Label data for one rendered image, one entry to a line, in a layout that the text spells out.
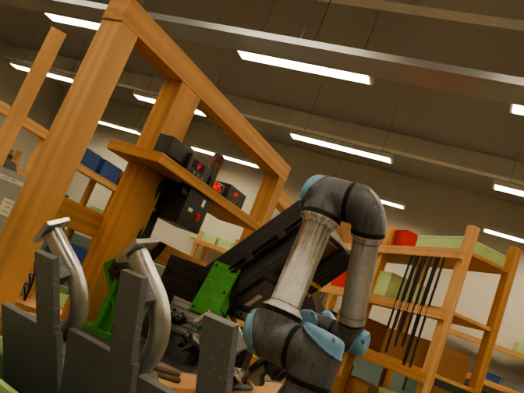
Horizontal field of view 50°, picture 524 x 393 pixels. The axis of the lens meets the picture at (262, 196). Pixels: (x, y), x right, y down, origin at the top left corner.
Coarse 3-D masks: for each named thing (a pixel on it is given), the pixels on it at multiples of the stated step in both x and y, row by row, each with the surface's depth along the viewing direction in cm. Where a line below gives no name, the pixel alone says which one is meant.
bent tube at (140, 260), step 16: (144, 240) 80; (128, 256) 80; (144, 256) 80; (144, 272) 78; (160, 288) 78; (160, 304) 77; (160, 320) 77; (160, 336) 77; (144, 352) 78; (160, 352) 78; (144, 368) 79
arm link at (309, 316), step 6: (300, 312) 166; (306, 312) 165; (312, 312) 165; (306, 318) 164; (312, 318) 164; (318, 318) 166; (324, 318) 165; (330, 318) 166; (300, 324) 164; (318, 324) 164; (324, 324) 164; (330, 324) 163
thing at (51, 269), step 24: (48, 264) 82; (48, 288) 83; (24, 312) 90; (48, 312) 84; (24, 336) 89; (48, 336) 85; (24, 360) 90; (48, 360) 86; (24, 384) 92; (48, 384) 87
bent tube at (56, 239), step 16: (48, 224) 85; (64, 224) 88; (48, 240) 87; (64, 240) 87; (64, 256) 86; (80, 272) 86; (80, 288) 86; (80, 304) 86; (80, 320) 87; (64, 336) 89
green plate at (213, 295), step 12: (216, 264) 213; (216, 276) 211; (228, 276) 209; (204, 288) 209; (216, 288) 208; (228, 288) 206; (204, 300) 206; (216, 300) 205; (228, 300) 210; (204, 312) 203
